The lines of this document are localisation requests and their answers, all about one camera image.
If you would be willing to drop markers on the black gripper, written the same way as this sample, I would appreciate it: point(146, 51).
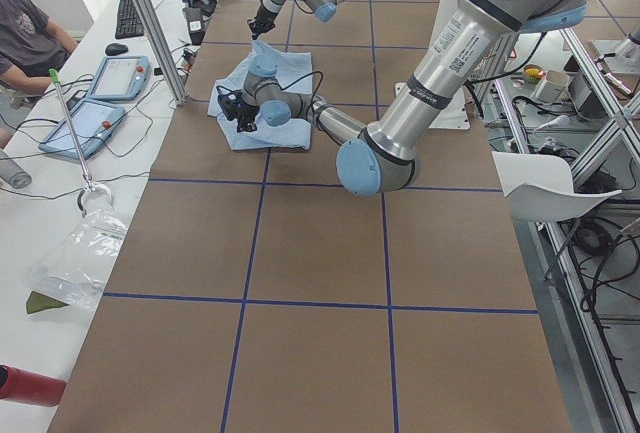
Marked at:
point(262, 18)
point(245, 114)

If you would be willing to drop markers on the light blue button shirt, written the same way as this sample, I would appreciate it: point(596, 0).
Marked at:
point(278, 83)

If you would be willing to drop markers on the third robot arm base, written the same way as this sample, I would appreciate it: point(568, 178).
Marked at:
point(615, 58)

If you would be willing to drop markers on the black keyboard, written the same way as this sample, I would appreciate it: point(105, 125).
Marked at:
point(128, 22)

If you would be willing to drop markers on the far teach pendant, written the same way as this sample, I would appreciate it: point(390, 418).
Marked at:
point(119, 78)

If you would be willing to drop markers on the teach pendant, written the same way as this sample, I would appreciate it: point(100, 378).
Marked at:
point(119, 78)
point(95, 121)

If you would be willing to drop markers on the black computer mouse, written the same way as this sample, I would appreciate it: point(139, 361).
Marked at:
point(114, 49)

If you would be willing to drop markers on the near teach pendant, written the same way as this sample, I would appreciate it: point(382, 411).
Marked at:
point(95, 121)

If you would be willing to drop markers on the reacher grabber tool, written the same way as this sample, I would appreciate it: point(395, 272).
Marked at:
point(91, 186)

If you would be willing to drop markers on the clear plastic bag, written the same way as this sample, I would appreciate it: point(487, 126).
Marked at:
point(76, 271)

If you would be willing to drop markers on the seated person grey shirt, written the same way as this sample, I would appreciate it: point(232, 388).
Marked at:
point(32, 44)

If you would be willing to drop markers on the green cloth piece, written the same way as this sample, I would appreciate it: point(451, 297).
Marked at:
point(38, 302)

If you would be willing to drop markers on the orange green bowl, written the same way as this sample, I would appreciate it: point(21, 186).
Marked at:
point(533, 73)

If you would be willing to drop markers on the white curved plastic sheet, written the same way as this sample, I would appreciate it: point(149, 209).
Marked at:
point(539, 188)

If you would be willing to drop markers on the white mug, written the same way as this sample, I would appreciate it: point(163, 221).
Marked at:
point(551, 87)

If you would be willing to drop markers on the red bottle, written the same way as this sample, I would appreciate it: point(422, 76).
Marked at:
point(30, 388)

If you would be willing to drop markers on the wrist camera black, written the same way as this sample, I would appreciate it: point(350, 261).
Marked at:
point(230, 102)

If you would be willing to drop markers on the aluminium frame post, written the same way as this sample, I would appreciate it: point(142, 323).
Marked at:
point(161, 49)

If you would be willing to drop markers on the aluminium rail frame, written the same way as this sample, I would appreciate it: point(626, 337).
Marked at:
point(568, 153)

